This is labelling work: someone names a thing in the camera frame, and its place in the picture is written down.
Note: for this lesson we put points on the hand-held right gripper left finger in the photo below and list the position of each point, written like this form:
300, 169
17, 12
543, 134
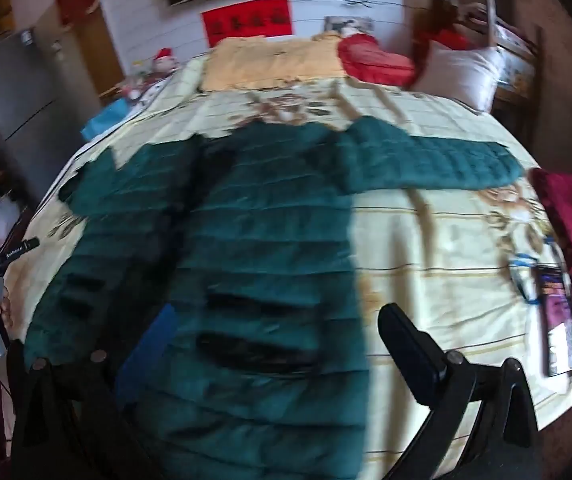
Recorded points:
148, 345

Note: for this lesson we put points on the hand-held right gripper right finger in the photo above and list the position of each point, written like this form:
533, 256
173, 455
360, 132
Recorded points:
410, 345

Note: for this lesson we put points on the green quilted jacket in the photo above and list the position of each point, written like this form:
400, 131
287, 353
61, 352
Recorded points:
266, 260

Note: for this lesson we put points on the white plastic bag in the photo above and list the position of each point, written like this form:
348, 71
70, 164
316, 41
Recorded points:
3, 215

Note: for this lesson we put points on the cream floral bed quilt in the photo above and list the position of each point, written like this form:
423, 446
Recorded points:
440, 270

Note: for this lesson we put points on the white and blue small packet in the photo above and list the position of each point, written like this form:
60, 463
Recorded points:
524, 280

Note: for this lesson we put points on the purple flat packet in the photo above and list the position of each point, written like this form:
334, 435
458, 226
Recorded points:
558, 320

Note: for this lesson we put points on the grey refrigerator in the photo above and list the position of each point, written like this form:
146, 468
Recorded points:
26, 95

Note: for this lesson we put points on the wooden door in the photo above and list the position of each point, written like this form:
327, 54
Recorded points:
101, 45

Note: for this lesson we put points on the pink plush toy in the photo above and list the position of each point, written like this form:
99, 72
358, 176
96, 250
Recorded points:
165, 62

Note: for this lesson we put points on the white pillow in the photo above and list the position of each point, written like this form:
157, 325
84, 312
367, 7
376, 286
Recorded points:
460, 72

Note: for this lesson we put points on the red frilled pillow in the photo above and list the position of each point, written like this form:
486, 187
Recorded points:
375, 60

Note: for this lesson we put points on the yellow frilled pillow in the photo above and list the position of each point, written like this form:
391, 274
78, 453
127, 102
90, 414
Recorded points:
271, 65

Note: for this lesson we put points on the red cloth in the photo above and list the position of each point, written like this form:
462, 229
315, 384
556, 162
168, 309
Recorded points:
440, 30

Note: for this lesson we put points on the red wall banner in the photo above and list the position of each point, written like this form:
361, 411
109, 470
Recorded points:
246, 20

